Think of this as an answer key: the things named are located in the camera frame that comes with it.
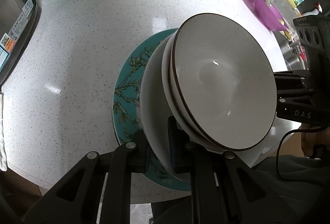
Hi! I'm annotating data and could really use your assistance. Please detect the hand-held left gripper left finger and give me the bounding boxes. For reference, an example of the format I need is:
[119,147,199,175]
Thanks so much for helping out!
[23,132,152,224]

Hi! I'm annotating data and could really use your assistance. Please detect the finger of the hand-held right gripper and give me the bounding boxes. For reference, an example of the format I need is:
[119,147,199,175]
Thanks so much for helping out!
[273,70,314,101]

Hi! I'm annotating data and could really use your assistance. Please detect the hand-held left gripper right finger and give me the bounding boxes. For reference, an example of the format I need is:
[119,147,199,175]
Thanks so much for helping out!
[167,116,301,224]

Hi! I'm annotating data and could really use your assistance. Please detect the large white bowl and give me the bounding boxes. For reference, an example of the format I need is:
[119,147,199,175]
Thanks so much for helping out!
[139,35,196,181]

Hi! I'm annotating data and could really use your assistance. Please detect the teal floral rim plate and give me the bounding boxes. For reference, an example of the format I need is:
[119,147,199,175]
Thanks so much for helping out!
[112,28,192,191]

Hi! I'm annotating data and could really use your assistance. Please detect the small white bowl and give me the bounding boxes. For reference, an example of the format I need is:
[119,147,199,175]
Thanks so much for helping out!
[161,35,207,148]
[166,33,225,154]

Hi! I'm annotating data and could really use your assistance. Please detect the floral print bowl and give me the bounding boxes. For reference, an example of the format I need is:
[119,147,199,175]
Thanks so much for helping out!
[172,13,278,151]

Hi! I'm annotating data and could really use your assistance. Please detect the person's right hand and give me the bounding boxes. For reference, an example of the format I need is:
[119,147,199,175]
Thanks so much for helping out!
[300,129,330,161]

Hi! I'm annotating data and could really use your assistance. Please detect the purple plastic basin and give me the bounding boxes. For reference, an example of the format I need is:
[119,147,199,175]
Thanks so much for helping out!
[242,0,284,32]

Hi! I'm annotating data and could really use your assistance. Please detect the white cloth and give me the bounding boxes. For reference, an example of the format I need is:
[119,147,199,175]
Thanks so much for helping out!
[0,93,8,172]

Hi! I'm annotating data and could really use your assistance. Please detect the silver rice cooker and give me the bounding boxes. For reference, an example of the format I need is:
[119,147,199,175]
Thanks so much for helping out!
[0,0,39,85]

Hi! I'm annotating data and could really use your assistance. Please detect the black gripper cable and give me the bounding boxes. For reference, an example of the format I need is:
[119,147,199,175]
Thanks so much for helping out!
[276,127,330,182]

